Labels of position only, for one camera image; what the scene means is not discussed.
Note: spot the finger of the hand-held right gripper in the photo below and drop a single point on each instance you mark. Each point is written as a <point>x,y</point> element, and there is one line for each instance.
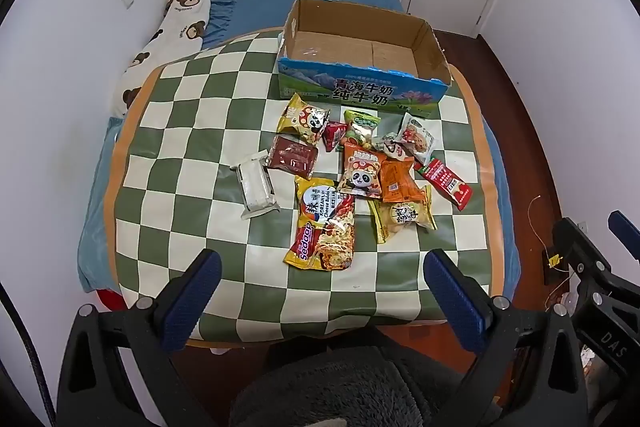
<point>575,247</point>
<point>625,227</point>

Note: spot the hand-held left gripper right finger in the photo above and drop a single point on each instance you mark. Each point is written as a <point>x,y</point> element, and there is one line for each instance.
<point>452,302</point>

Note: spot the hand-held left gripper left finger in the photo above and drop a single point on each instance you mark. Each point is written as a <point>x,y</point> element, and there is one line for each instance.
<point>197,302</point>

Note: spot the yellow egg biscuit packet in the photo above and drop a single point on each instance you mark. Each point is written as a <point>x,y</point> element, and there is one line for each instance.
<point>405,217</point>

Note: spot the red stick snack packet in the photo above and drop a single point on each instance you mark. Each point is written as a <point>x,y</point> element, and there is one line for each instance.
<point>442,179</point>

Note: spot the white wafer packet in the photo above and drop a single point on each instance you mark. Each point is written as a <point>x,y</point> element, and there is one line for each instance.
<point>257,187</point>

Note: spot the plain orange snack packet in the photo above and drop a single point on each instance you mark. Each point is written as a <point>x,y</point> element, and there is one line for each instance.
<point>397,182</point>

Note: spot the yellow instant noodle packet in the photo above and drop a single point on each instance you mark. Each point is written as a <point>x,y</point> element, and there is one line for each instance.
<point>320,227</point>

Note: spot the orange panda print snack packet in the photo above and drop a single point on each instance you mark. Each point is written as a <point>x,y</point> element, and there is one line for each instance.
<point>362,172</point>

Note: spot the white cookie packet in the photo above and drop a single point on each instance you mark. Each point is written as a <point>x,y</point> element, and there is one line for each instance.
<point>417,134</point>

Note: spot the brown snack packet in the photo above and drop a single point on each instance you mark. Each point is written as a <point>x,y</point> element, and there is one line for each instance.
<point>292,154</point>

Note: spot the green candy packet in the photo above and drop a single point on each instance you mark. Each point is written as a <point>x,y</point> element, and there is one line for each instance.
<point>362,124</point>

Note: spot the red triangular snack packet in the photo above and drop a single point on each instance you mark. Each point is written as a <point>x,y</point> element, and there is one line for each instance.
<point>332,134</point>

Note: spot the yellow mushroom print snack packet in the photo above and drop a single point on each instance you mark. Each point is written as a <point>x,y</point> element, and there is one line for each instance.
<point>300,117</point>

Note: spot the cardboard box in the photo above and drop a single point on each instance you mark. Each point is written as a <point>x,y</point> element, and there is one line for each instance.
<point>350,87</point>

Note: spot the red cloth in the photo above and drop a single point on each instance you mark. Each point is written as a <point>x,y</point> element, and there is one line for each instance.
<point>110,301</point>

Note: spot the grey fleece clothing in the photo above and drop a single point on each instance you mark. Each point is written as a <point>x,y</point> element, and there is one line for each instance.
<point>350,387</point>

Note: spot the green white checkered mat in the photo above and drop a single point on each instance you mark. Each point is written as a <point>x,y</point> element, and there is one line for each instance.
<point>200,117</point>

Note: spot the bear print bolster pillow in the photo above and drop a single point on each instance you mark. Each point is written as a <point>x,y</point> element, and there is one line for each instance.
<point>165,37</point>

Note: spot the blue bed sheet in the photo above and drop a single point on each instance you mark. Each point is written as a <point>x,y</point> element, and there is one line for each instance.
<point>260,7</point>

